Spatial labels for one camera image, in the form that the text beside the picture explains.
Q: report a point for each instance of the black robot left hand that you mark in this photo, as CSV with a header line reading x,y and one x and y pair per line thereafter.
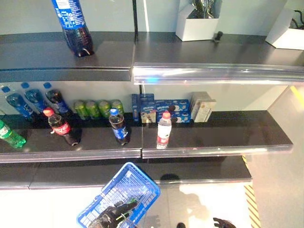
x,y
111,215

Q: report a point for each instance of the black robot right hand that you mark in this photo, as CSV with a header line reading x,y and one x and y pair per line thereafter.
x,y
224,224

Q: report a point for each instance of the blue plastic shopping basket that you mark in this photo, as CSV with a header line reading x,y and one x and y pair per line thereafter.
x,y
133,180

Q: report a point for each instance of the clear water bottle red cap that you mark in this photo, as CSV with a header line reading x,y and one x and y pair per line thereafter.
x,y
164,133

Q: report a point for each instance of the yellow black hazard tape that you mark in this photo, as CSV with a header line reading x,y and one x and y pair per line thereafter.
x,y
250,202

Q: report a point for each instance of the black robot right foot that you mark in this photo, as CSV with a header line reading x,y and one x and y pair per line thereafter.
x,y
181,225

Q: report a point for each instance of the black shelf board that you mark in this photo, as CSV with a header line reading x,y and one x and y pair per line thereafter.
x,y
213,133
202,171
190,52

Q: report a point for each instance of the red label cola bottle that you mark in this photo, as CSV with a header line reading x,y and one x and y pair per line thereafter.
x,y
61,129

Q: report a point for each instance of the ice cream cone box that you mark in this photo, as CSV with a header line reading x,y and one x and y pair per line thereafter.
x,y
148,116

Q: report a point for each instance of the slim blue biscuit box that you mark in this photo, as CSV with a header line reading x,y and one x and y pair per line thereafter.
x,y
135,108

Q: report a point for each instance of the beige carton box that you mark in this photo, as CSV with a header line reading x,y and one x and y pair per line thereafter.
x,y
199,95
205,111

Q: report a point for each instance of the small blue cookie box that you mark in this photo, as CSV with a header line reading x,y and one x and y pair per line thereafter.
x,y
146,99

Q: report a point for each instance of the large blue cookie box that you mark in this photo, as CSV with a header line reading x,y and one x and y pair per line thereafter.
x,y
177,105

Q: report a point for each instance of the green soda bottle yellow cap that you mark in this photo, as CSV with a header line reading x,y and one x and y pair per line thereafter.
x,y
10,136

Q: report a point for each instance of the small black knob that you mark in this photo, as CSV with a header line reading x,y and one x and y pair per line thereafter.
x,y
217,36

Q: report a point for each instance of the large blue label cola bottle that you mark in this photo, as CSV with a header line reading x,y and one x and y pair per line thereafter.
x,y
73,28

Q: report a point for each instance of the white open cardboard box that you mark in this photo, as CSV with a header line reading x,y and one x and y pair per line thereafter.
x,y
197,28
287,35

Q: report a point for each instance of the black glossy packet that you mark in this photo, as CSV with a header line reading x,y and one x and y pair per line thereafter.
x,y
202,9

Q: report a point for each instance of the black shelf upright post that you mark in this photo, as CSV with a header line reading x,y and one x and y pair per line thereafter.
x,y
135,19

